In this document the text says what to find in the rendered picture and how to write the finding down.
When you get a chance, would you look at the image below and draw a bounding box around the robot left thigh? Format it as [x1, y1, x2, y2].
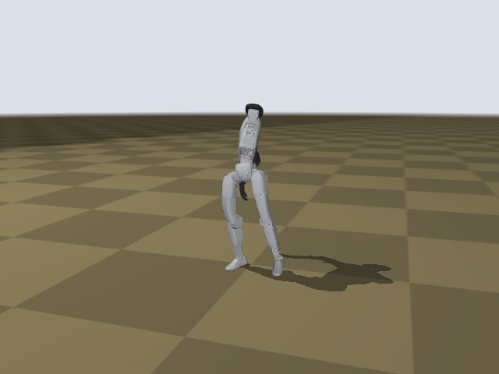
[251, 169, 271, 228]

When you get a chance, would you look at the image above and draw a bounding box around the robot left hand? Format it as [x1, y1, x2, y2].
[253, 150, 260, 166]

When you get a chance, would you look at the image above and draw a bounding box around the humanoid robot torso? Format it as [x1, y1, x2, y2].
[235, 117, 261, 182]

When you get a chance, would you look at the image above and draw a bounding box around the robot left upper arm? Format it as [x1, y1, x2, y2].
[247, 109, 259, 122]

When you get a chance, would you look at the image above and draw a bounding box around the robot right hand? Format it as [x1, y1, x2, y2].
[239, 182, 248, 200]

